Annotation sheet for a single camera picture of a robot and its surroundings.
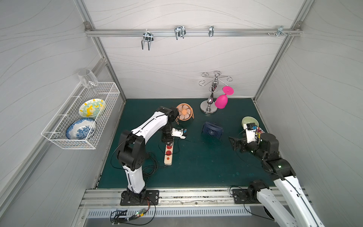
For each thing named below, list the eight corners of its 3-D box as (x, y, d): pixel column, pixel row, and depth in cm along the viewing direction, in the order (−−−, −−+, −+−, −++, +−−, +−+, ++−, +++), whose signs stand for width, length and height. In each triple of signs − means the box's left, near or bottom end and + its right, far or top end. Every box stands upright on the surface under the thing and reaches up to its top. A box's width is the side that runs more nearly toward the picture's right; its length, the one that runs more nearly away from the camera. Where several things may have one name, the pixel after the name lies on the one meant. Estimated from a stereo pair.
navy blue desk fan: (202, 140, 97) (204, 131, 89) (201, 130, 103) (203, 121, 94) (220, 140, 97) (223, 131, 89) (218, 130, 103) (221, 121, 94)
